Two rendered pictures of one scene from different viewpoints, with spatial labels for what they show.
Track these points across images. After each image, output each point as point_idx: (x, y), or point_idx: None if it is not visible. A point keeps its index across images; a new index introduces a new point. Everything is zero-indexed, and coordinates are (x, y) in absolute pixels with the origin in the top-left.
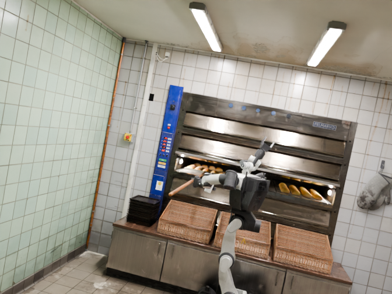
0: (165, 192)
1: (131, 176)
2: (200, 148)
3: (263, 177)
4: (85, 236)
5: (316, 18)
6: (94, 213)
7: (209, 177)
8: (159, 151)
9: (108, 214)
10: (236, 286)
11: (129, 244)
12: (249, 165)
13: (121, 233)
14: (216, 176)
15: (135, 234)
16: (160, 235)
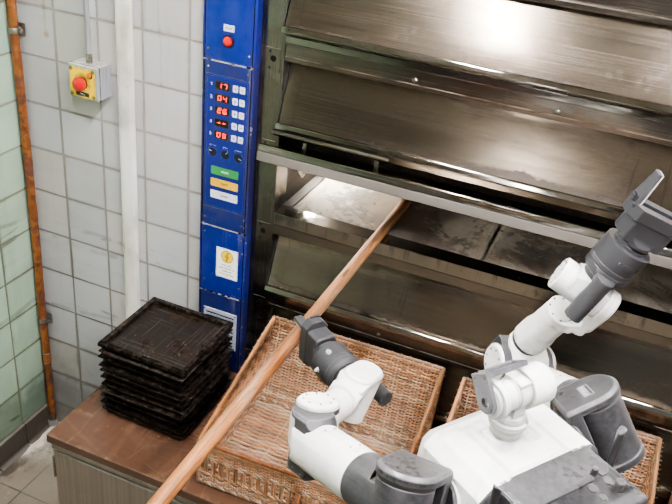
0: (253, 286)
1: (130, 222)
2: (366, 131)
3: (612, 449)
4: (36, 391)
5: None
6: (50, 324)
7: (303, 448)
8: (208, 140)
9: (90, 332)
10: None
11: (113, 503)
12: (530, 395)
13: (81, 467)
14: (331, 467)
15: (125, 478)
16: (203, 500)
